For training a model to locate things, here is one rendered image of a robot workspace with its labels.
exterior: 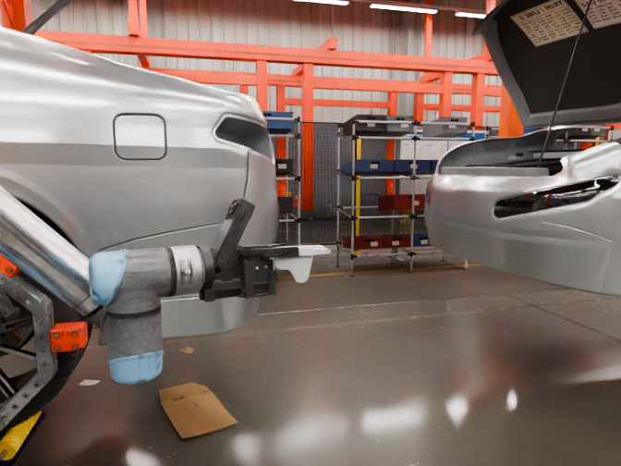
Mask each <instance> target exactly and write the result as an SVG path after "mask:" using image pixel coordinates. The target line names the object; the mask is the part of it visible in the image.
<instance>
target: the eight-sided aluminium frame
mask: <svg viewBox="0 0 621 466"><path fill-rule="evenodd" d="M0 289H2V290H3V291H4V292H5V293H6V294H8V295H9V296H10V297H12V298H13V299H14V300H16V301H17V302H19V303H20V304H21V305H23V306H24V307H25V308H27V309H28V310H29V311H31V312H32V320H33V330H34V340H35V350H36V361H37V371H38V373H37V374H36V375H35V376H33V377H32V379H31V380H30V381H29V382H28V383H27V384H26V385H25V386H24V387H23V388H22V389H21V390H20V391H19V392H18V393H17V394H16V395H15V396H14V397H13V398H12V399H11V400H10V401H9V402H8V403H7V404H6V405H5V406H4V407H3V409H2V410H0V431H1V430H2V429H3V428H4V427H6V426H7V425H8V423H9V422H10V421H11V420H12V419H13V418H14V417H15V416H16V415H17V414H18V413H19V412H20V411H21V410H22V409H23V408H24V407H25V406H26V405H27V404H28V403H29V401H30V400H31V399H32V398H33V397H34V396H35V395H36V394H37V393H38V392H39V391H40V390H41V389H42V388H43V387H44V386H46V385H47V384H48V382H49V381H50V380H51V379H52V378H53V376H54V375H55V373H56V372H57V370H58V359H57V352H54V353H52V352H51V346H50V336H49V331H50V330H51V329H52V328H53V327H54V326H55V319H54V307H53V301H52V300H51V299H49V298H48V297H47V296H46V294H43V293H41V292H40V291H39V290H38V289H37V288H36V287H34V286H33V285H32V284H30V283H29V282H28V281H26V280H25V279H24V278H22V277H21V276H20V275H18V274H16V275H15V276H12V277H9V276H6V275H5V274H3V273H1V272H0Z"/></svg>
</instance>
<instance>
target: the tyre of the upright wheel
mask: <svg viewBox="0 0 621 466"><path fill-rule="evenodd" d="M18 275H20V276H21V277H22V278H24V279H25V280H26V281H28V282H29V283H30V284H32V285H33V286H34V287H36V288H37V289H38V290H39V291H40V292H41V293H43V294H46V296H47V297H48V298H49V299H51V300H52V301H53V307H54V319H55V325H56V324H59V323H72V322H87V329H88V343H87V344H86V346H85V347H84V349H83V350H76V351H65V352H57V359H58V370H57V372H56V373H55V375H54V376H53V378H52V379H51V380H50V381H49V382H48V384H47V385H46V386H44V387H43V388H42V389H41V390H40V391H39V392H38V393H37V394H36V395H35V396H34V397H33V398H32V399H31V400H30V401H29V403H28V404H27V405H26V406H25V407H24V408H23V409H22V410H21V411H20V412H19V413H18V414H17V415H16V416H15V417H14V418H13V419H12V420H11V421H10V422H9V423H8V425H7V426H6V427H4V428H3V429H2V430H1V431H0V432H2V431H5V430H6V429H10V428H12V427H14V426H16V425H18V424H21V423H23V422H24V421H27V420H28V419H29V418H30V417H33V416H34V415H36V414H37V413H38V412H39V411H41V410H42V409H44V408H45V407H46V406H47V405H48V404H49V403H50V402H51V401H52V400H53V399H54V398H55V397H56V396H57V395H58V394H59V392H60V391H61V390H62V388H63V387H64V385H65V384H66V382H67V380H68V379H69V377H70V376H71V375H72V373H73V371H74V370H75V368H76V366H77V365H78V363H79V361H80V359H81V358H82V356H83V354H84V352H85V350H86V348H87V346H88V344H89V341H90V338H91V331H92V323H91V322H90V321H88V320H87V319H86V318H85V317H83V316H82V315H80V314H79V313H77V312H76V311H75V310H73V309H72V308H71V307H69V306H68V305H67V304H65V303H64V302H63V301H61V300H60V299H58V298H57V297H56V296H55V295H54V294H53V293H51V292H50V291H49V290H47V289H46V288H44V287H43V286H42V285H40V284H39V283H38V282H36V281H35V280H34V279H32V278H31V277H30V276H28V275H27V274H25V273H24V272H23V271H21V272H20V273H18Z"/></svg>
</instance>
